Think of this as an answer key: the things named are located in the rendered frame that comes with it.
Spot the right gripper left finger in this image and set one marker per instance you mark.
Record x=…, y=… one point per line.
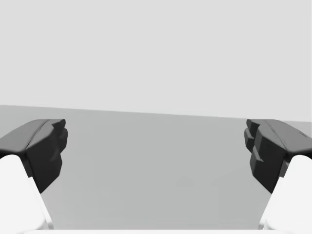
x=41, y=156

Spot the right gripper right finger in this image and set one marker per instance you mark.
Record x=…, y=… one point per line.
x=268, y=156

